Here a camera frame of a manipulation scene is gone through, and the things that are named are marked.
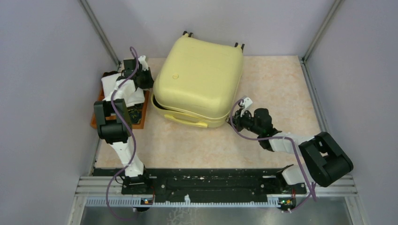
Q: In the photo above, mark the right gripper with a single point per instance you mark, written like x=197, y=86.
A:
x=237, y=119

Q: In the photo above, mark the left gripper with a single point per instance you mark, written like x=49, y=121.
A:
x=150, y=83

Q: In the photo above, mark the yellow hard-shell suitcase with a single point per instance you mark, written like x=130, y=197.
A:
x=198, y=81

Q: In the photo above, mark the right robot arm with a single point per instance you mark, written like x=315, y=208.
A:
x=320, y=158

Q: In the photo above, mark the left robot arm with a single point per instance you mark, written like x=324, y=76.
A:
x=114, y=126

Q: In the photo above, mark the dark round patterned item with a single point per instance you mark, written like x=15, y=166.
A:
x=135, y=115

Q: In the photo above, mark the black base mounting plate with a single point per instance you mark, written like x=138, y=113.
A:
x=199, y=188

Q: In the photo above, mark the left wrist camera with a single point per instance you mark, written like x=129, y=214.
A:
x=143, y=62

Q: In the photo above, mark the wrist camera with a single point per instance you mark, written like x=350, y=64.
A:
x=245, y=104
x=143, y=62

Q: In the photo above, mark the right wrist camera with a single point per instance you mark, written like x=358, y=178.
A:
x=245, y=104

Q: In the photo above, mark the left corner aluminium post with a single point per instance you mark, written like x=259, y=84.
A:
x=99, y=31

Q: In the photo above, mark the corner aluminium post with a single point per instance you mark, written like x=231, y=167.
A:
x=99, y=31
x=322, y=29

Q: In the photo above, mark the aluminium rail frame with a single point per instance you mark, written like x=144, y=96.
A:
x=343, y=187

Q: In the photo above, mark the right corner aluminium post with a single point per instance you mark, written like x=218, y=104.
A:
x=322, y=29

